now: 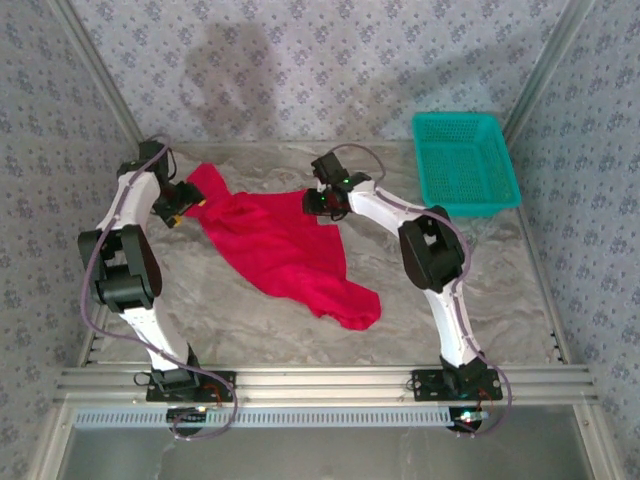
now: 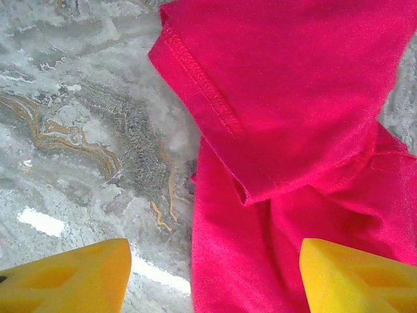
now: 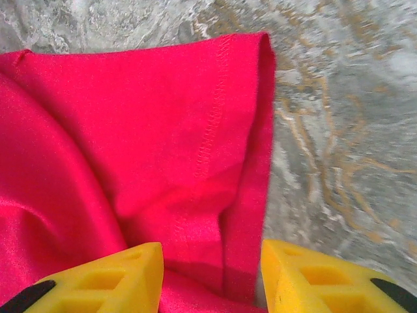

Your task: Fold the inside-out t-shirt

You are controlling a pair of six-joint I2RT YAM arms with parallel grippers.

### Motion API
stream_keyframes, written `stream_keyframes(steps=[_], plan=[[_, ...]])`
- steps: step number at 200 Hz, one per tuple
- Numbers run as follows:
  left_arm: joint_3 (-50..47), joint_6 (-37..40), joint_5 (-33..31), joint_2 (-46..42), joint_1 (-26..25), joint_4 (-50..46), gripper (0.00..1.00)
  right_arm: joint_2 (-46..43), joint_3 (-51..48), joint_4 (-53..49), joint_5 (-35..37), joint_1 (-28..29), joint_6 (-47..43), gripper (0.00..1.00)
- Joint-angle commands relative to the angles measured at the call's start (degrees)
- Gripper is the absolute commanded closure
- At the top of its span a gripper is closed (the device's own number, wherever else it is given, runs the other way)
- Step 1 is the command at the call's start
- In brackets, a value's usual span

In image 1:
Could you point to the red t-shirt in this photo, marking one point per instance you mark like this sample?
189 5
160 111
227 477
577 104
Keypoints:
280 240

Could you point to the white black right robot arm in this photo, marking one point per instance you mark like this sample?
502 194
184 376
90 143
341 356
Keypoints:
380 205

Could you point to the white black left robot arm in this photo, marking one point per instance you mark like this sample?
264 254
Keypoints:
132 200

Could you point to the teal plastic basket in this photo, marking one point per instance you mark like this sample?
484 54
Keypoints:
465 165

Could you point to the aluminium frame post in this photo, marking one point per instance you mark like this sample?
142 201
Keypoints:
545 65
100 80

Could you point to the aluminium table side rail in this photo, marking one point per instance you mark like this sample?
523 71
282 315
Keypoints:
545 290
92 350

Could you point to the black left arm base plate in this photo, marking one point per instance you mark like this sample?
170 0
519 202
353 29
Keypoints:
225 380

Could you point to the aluminium mounting rail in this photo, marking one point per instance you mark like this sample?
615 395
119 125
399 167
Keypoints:
320 385

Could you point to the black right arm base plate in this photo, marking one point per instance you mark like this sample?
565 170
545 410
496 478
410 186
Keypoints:
425 382

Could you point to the aluminium frame leg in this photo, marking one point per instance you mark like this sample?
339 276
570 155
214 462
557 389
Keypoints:
50 445
597 445

